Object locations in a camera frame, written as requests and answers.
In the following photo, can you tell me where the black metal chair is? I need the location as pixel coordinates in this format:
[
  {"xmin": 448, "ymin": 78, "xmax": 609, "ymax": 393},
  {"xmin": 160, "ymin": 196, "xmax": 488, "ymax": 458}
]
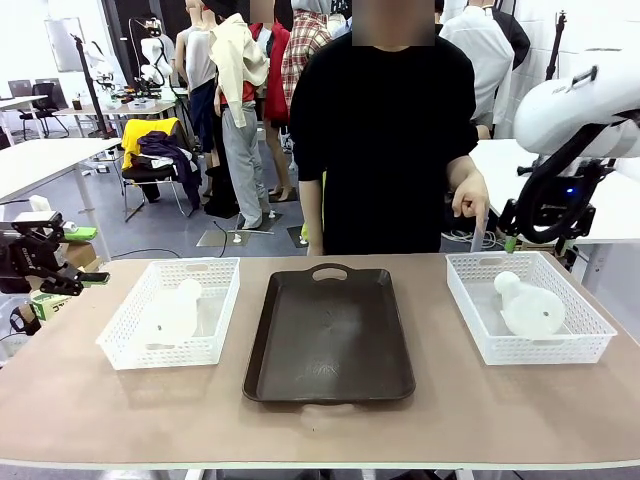
[{"xmin": 121, "ymin": 162, "xmax": 200, "ymax": 224}]

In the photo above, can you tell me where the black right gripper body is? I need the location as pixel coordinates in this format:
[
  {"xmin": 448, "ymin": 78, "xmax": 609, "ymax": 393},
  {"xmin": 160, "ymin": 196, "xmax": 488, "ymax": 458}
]
[{"xmin": 514, "ymin": 172, "xmax": 599, "ymax": 229}]

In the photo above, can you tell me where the black tripod stand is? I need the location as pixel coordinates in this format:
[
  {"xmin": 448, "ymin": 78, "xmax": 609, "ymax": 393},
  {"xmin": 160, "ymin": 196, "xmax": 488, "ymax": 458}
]
[{"xmin": 68, "ymin": 32, "xmax": 115, "ymax": 140}]

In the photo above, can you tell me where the mannequin with plaid shirt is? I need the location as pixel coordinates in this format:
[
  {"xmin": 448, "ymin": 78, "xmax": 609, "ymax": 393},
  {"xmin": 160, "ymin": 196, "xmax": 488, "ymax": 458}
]
[{"xmin": 280, "ymin": 8, "xmax": 335, "ymax": 110}]

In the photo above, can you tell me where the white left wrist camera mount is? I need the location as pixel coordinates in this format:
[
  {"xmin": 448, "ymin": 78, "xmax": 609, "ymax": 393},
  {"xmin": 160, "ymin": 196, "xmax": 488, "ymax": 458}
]
[{"xmin": 12, "ymin": 196, "xmax": 64, "ymax": 225}]

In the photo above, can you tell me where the translucent plastic conical flask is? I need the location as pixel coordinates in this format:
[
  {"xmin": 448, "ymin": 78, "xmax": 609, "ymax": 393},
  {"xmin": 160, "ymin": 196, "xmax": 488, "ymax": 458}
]
[
  {"xmin": 493, "ymin": 269, "xmax": 567, "ymax": 340},
  {"xmin": 143, "ymin": 277, "xmax": 204, "ymax": 352}
]

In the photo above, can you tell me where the grey whiteboard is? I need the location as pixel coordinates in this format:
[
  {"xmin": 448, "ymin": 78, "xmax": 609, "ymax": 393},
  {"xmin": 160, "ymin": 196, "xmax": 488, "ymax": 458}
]
[{"xmin": 43, "ymin": 16, "xmax": 87, "ymax": 75}]

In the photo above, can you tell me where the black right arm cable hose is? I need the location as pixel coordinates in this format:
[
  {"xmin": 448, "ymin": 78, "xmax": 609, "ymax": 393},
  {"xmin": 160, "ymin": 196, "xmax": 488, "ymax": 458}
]
[{"xmin": 518, "ymin": 115, "xmax": 629, "ymax": 246}]

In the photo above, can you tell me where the small white desk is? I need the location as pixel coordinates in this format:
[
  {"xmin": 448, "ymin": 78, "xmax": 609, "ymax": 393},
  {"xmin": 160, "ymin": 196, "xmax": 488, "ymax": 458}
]
[{"xmin": 0, "ymin": 93, "xmax": 50, "ymax": 147}]

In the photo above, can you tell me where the dark brown handled tray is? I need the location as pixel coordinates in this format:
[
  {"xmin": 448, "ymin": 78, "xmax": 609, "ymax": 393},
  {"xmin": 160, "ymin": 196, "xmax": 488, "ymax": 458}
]
[{"xmin": 241, "ymin": 262, "xmax": 418, "ymax": 406}]

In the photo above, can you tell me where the white perforated plastic basket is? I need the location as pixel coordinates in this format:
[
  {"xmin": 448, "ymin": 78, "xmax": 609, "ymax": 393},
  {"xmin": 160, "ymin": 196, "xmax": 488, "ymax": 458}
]
[
  {"xmin": 95, "ymin": 256, "xmax": 242, "ymax": 372},
  {"xmin": 445, "ymin": 250, "xmax": 619, "ymax": 367}
]

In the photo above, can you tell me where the person in black shirt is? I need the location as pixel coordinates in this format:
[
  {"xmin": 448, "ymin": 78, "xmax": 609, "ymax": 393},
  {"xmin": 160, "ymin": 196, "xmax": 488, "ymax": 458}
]
[{"xmin": 288, "ymin": 0, "xmax": 480, "ymax": 257}]

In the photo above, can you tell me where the brown cardboard box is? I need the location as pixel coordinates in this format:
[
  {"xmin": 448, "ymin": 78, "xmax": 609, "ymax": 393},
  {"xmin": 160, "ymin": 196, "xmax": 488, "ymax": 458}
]
[{"xmin": 60, "ymin": 241, "xmax": 105, "ymax": 275}]

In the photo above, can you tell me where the black camera pole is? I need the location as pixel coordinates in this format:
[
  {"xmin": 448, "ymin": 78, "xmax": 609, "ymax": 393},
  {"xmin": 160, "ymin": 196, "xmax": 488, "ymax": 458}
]
[{"xmin": 543, "ymin": 11, "xmax": 570, "ymax": 82}]

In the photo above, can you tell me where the dark purple garment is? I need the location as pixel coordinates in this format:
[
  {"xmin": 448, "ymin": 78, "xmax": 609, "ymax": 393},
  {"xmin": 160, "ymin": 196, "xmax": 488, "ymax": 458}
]
[{"xmin": 136, "ymin": 130, "xmax": 204, "ymax": 212}]

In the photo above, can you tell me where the person's left hand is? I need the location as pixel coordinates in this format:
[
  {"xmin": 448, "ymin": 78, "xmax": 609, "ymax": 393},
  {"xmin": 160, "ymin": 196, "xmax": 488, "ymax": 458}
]
[{"xmin": 450, "ymin": 172, "xmax": 491, "ymax": 220}]

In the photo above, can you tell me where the white table with cables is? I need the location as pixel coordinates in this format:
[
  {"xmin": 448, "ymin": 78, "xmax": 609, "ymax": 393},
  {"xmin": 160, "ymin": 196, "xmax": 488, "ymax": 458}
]
[{"xmin": 468, "ymin": 137, "xmax": 640, "ymax": 282}]

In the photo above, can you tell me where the mannequin with beige jacket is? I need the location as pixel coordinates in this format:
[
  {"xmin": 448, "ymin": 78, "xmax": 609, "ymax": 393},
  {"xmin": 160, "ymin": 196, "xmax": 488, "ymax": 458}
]
[{"xmin": 208, "ymin": 10, "xmax": 272, "ymax": 232}]

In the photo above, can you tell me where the person's right forearm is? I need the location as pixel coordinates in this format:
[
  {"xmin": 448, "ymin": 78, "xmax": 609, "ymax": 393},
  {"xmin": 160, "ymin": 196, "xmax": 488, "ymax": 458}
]
[{"xmin": 298, "ymin": 178, "xmax": 327, "ymax": 250}]

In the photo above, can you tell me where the mannequin with white shirt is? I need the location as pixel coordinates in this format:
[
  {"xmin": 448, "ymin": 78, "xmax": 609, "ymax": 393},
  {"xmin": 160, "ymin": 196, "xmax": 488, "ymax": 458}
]
[{"xmin": 438, "ymin": 3, "xmax": 517, "ymax": 142}]

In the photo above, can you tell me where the green and white box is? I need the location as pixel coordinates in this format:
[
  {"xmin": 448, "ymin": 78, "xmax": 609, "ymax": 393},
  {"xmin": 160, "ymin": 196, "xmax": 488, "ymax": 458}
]
[{"xmin": 28, "ymin": 291, "xmax": 77, "ymax": 325}]

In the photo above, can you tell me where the light wooden table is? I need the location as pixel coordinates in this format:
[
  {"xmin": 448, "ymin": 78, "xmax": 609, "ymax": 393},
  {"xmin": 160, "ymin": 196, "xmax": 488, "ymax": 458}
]
[{"xmin": 53, "ymin": 97, "xmax": 192, "ymax": 137}]

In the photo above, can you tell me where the grey mannequin base plate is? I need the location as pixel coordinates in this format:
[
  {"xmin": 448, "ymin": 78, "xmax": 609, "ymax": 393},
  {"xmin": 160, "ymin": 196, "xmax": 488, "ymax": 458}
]
[{"xmin": 196, "ymin": 225, "xmax": 277, "ymax": 250}]

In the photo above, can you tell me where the person's left forearm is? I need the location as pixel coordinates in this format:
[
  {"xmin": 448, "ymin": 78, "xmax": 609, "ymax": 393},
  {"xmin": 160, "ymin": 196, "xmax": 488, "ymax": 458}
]
[{"xmin": 445, "ymin": 154, "xmax": 484, "ymax": 195}]

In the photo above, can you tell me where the black office chair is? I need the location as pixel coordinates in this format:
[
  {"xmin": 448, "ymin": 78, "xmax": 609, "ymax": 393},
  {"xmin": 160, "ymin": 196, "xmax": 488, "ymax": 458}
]
[{"xmin": 18, "ymin": 81, "xmax": 72, "ymax": 140}]

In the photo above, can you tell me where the mannequin with white tank top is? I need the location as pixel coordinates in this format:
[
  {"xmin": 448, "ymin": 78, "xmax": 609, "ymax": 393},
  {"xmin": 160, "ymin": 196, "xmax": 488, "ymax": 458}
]
[{"xmin": 173, "ymin": 0, "xmax": 222, "ymax": 197}]

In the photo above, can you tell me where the large white table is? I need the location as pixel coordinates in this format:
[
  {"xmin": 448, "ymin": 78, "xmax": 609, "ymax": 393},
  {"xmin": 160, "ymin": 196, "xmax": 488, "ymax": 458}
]
[{"xmin": 0, "ymin": 136, "xmax": 125, "ymax": 262}]

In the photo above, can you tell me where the mannequin with red dress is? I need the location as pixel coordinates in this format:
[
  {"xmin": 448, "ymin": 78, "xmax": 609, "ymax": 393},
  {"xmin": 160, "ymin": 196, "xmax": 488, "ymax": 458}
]
[{"xmin": 248, "ymin": 18, "xmax": 297, "ymax": 202}]

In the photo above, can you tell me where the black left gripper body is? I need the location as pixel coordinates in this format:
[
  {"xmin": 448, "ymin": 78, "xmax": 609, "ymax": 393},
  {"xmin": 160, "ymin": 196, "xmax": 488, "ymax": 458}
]
[{"xmin": 0, "ymin": 219, "xmax": 67, "ymax": 295}]

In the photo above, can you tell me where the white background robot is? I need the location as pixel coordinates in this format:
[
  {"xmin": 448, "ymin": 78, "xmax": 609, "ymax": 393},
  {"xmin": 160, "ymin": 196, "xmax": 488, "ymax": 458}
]
[{"xmin": 128, "ymin": 16, "xmax": 177, "ymax": 92}]

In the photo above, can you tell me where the yellow garment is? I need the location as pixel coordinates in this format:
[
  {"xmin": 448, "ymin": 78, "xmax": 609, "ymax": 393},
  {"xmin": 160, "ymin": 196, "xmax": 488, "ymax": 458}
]
[{"xmin": 120, "ymin": 117, "xmax": 181, "ymax": 172}]

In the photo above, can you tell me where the black hanging jacket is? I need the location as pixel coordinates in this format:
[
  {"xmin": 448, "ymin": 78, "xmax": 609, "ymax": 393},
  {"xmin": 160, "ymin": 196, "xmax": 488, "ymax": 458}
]
[{"xmin": 491, "ymin": 6, "xmax": 532, "ymax": 72}]

